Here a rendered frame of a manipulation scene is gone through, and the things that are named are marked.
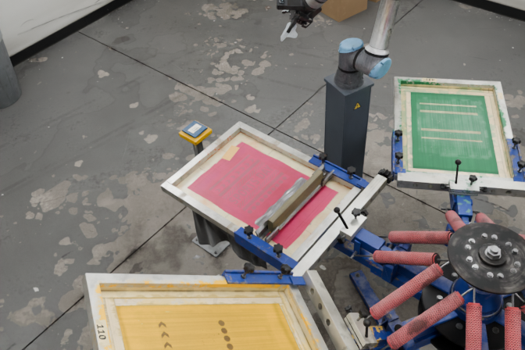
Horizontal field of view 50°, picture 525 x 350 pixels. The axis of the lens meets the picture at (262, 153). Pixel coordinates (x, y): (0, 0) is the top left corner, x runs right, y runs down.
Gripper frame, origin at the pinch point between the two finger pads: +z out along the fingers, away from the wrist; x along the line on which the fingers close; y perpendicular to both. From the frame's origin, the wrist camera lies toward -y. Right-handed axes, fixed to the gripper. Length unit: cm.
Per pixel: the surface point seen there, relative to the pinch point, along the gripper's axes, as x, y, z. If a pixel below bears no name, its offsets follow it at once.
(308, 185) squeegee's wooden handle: -52, 39, 32
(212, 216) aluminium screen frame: -67, 5, 59
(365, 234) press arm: -77, 54, 13
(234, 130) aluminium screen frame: -12, 19, 73
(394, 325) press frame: -116, 53, -3
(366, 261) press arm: -85, 62, 21
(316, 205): -58, 47, 37
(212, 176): -41, 8, 72
